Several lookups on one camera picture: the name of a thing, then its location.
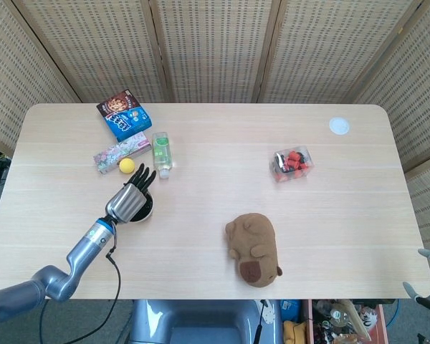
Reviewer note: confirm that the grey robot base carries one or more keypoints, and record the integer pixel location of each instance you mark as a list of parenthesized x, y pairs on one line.
[(200, 322)]

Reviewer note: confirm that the woven rattan folding screen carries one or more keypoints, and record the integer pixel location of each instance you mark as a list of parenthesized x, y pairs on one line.
[(215, 46)]

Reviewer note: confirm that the yellow ball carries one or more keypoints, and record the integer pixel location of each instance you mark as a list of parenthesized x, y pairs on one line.
[(127, 166)]

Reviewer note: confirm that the red crate of clutter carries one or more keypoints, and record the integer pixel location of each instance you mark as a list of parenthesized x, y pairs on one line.
[(344, 322)]

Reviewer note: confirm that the clear box of red-black pieces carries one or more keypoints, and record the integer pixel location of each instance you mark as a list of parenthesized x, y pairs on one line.
[(293, 163)]

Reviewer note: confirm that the brown capybara plush toy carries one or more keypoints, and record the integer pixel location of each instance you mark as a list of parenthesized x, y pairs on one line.
[(252, 243)]

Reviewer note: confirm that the left silver-black robot hand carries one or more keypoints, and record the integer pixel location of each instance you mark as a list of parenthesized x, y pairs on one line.
[(125, 204)]

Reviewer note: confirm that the small blue box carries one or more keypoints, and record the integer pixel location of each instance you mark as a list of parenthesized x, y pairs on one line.
[(290, 308)]

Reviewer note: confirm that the white round table disc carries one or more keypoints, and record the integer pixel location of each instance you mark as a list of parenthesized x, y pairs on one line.
[(340, 125)]

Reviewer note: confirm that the blue cookie box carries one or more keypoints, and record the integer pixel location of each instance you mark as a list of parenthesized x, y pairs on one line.
[(127, 120)]

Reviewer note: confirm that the yellow cloth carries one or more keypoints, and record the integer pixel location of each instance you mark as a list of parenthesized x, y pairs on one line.
[(294, 333)]

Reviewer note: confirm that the clear bottle with green label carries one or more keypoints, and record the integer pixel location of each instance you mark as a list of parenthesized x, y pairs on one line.
[(162, 152)]

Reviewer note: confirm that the long floral cardboard box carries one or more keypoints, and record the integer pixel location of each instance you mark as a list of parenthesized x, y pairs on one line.
[(122, 151)]

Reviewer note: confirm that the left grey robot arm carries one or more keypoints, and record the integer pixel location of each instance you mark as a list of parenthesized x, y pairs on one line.
[(87, 243)]

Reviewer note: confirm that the black and white cup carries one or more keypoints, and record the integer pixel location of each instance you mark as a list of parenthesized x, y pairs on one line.
[(147, 211)]

